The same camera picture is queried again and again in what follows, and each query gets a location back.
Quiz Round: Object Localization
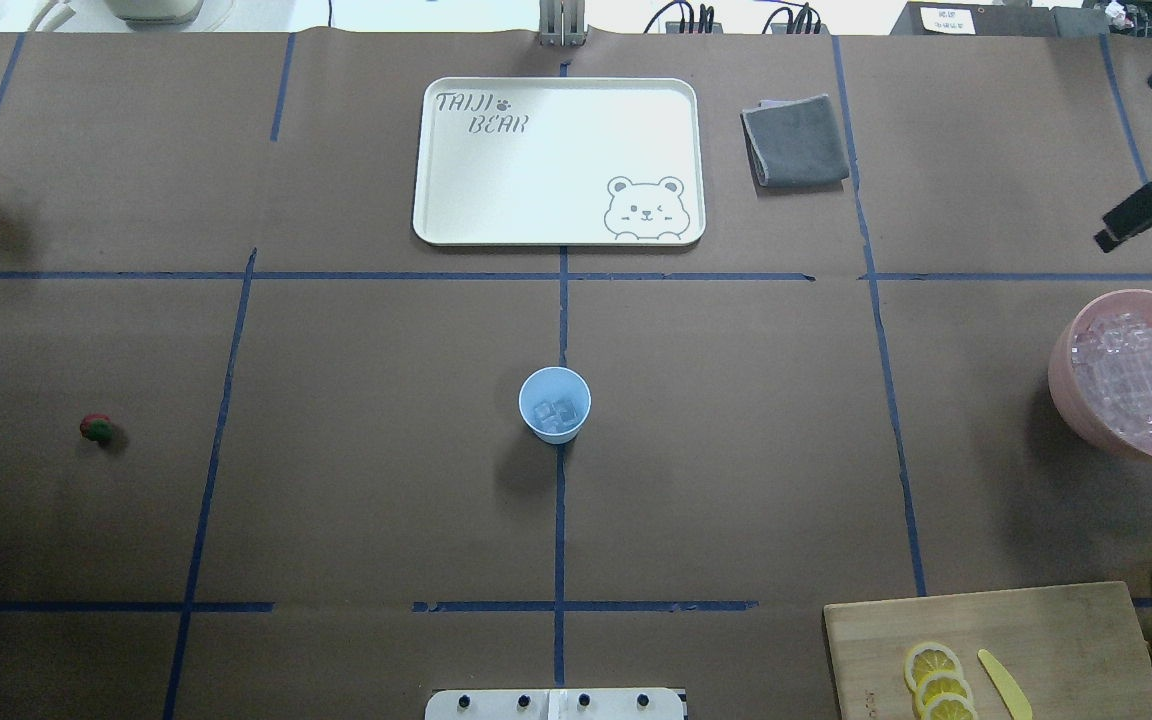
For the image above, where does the light blue plastic cup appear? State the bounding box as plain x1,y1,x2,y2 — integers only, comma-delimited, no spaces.
517,366,593,445

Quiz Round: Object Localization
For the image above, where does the pile of clear ice cubes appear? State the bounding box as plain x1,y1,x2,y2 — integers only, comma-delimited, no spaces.
1069,311,1152,452

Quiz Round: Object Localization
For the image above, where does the grey folded cloth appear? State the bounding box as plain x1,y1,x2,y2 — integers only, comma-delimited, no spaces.
741,94,850,190

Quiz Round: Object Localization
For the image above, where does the wooden cutting board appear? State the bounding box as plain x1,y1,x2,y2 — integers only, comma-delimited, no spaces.
823,582,1152,719

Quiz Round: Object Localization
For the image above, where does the yellow plastic knife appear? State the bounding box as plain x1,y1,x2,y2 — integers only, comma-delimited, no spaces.
977,647,1034,720

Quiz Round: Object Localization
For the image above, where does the lemon slices row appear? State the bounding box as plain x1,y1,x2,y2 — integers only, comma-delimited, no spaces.
902,641,979,719

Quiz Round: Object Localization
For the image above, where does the cream bear tray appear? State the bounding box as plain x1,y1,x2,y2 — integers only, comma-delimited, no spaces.
412,77,707,247

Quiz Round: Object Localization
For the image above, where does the red strawberry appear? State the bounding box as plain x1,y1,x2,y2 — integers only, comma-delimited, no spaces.
79,414,116,445

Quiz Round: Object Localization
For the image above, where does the aluminium frame post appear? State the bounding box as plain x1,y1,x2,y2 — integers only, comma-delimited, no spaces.
538,0,588,47

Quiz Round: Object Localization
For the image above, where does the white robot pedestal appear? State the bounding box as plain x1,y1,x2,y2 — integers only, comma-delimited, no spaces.
424,687,689,719

